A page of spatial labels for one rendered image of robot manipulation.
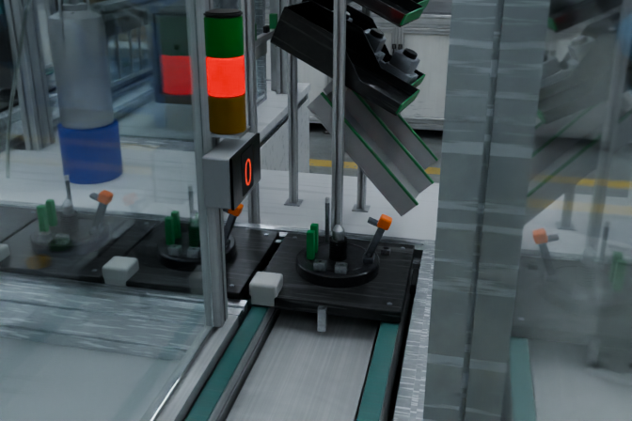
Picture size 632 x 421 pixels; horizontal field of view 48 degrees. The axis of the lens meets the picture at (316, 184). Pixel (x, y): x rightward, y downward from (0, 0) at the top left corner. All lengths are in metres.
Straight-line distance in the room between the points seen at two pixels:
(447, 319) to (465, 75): 0.08
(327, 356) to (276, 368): 0.08
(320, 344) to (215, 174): 0.34
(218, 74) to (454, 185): 0.71
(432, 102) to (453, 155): 4.98
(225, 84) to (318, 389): 0.43
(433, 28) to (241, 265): 4.01
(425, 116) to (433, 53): 0.47
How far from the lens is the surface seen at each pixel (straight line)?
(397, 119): 1.60
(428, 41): 5.11
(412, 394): 0.94
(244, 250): 1.27
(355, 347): 1.10
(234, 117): 0.92
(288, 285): 1.15
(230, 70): 0.91
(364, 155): 1.35
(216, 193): 0.92
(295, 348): 1.09
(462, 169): 0.22
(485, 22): 0.21
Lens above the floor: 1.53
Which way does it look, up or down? 21 degrees down
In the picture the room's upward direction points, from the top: straight up
